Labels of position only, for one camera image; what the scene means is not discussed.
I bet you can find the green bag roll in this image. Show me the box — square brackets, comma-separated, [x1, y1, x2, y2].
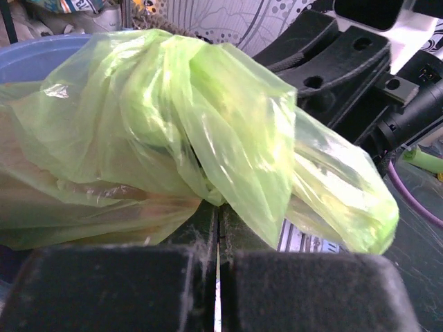
[402, 146, 443, 182]

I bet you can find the white sneakers pair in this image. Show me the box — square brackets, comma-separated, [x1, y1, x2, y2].
[7, 1, 122, 41]

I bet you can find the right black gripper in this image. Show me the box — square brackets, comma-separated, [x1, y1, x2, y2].
[253, 10, 419, 152]

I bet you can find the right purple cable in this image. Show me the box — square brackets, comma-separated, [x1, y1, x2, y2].
[386, 158, 443, 231]

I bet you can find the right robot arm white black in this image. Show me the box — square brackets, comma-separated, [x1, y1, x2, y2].
[255, 10, 442, 174]

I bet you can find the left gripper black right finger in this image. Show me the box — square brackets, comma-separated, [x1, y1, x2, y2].
[219, 205, 420, 331]

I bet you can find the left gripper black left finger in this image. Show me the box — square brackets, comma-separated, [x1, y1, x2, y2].
[1, 203, 218, 331]

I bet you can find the green plastic trash bag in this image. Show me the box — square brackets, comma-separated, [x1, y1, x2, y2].
[1, 30, 399, 254]

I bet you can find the blue trash bin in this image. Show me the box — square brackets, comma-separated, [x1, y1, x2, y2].
[0, 35, 91, 84]

